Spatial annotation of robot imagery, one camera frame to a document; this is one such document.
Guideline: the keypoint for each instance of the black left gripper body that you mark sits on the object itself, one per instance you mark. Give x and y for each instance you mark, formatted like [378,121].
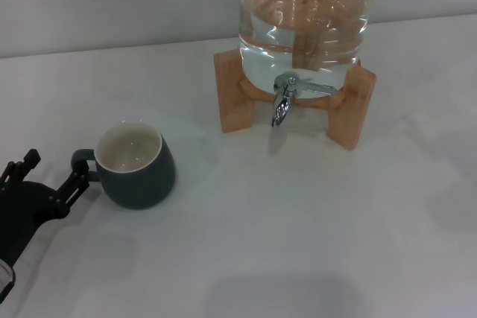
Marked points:
[26,206]

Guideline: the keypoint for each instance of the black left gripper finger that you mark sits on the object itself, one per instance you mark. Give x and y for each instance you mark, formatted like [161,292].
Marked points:
[72,193]
[30,158]

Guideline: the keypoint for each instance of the black ceramic cup white inside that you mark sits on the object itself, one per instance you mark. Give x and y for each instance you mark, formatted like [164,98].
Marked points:
[145,187]

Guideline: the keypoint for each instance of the chrome faucet with lever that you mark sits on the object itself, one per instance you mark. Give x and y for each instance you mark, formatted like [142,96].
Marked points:
[281,107]

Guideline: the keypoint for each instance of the wooden dispenser stand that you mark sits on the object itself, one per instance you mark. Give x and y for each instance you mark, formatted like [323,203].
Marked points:
[233,94]

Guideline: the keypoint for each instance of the glass water dispenser jar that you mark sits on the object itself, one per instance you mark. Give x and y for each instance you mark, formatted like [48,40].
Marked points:
[303,16]

